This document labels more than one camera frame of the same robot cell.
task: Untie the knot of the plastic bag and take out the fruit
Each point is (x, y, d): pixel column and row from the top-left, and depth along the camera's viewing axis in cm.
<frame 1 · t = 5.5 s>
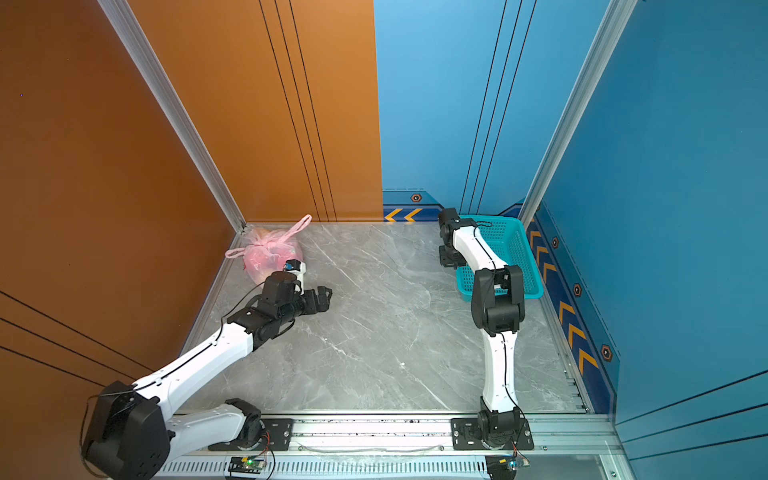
left hand: (319, 290, 85), fingers open
right hand: (453, 262, 101), fingers closed
pink plastic bag: (266, 252, 100), point 11 cm above the table
teal plastic mesh basket: (511, 240, 111), point 5 cm above the table

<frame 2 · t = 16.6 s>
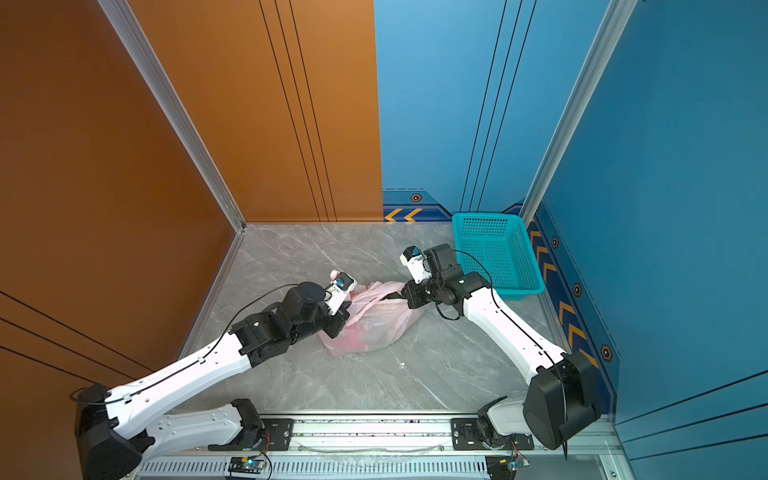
left hand: (348, 300, 75), fingers closed
right hand: (401, 291, 81), fingers closed
pink plastic bag: (378, 318, 80), point 15 cm above the table
the other named things where they were.

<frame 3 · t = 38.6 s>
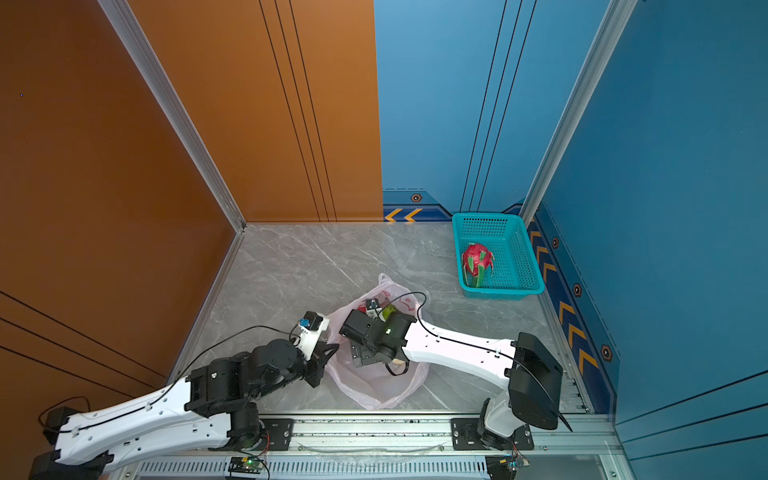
left hand: (339, 347, 68), fingers closed
right hand: (368, 352, 77), fingers open
pink plastic bag: (374, 386, 78), point 6 cm above the table
red dragon fruit: (477, 265, 99), point 9 cm above the table
the other named things where they were.

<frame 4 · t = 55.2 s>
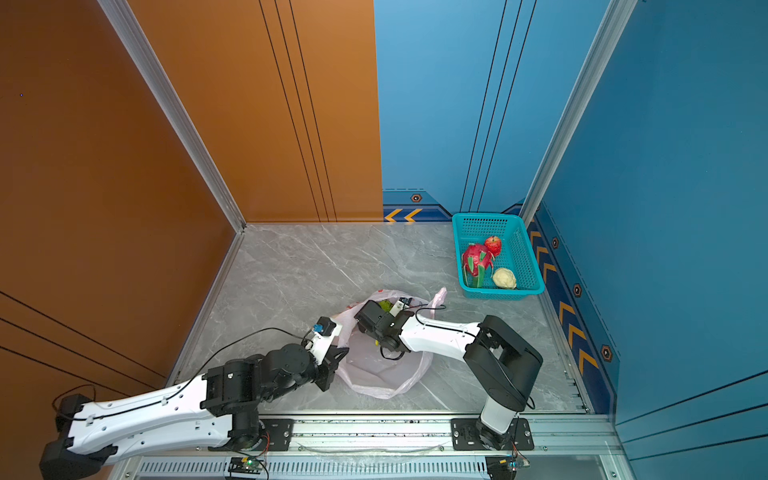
left hand: (348, 350, 69), fingers closed
right hand: (374, 331, 88), fingers open
pink plastic bag: (363, 368, 84), point 2 cm above the table
red apple: (494, 245, 107), point 7 cm above the table
beige round fruit: (504, 278, 99), point 6 cm above the table
the other named things where they were.

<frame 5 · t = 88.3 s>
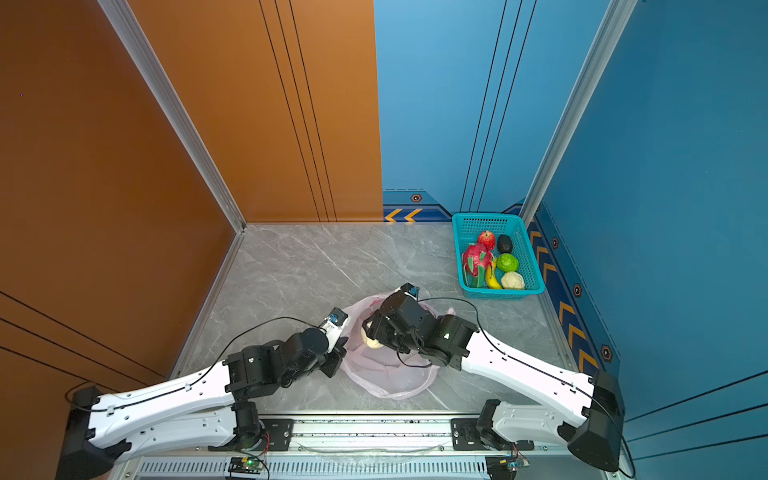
left hand: (347, 338, 73), fingers closed
right hand: (363, 331, 70), fingers open
green apple: (507, 262, 102), point 7 cm above the table
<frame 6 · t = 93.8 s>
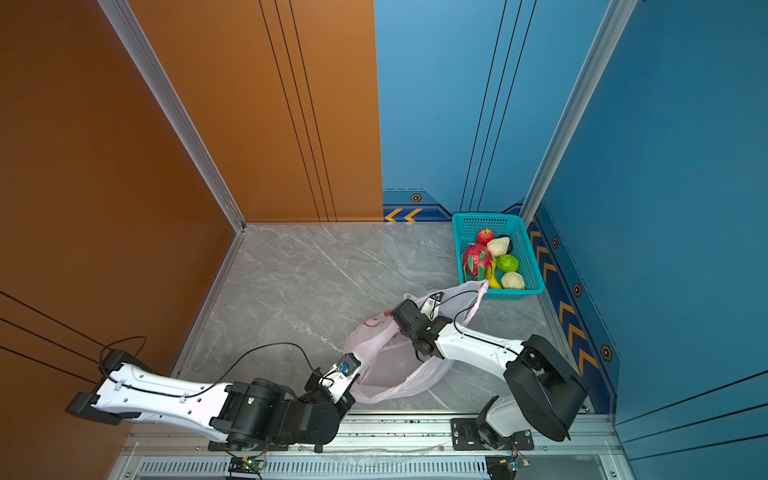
left hand: (359, 380, 64), fingers closed
right hand: (411, 325, 89), fingers open
pink plastic bag: (391, 362, 87), on the table
beige round fruit 2: (498, 246, 104), point 9 cm above the table
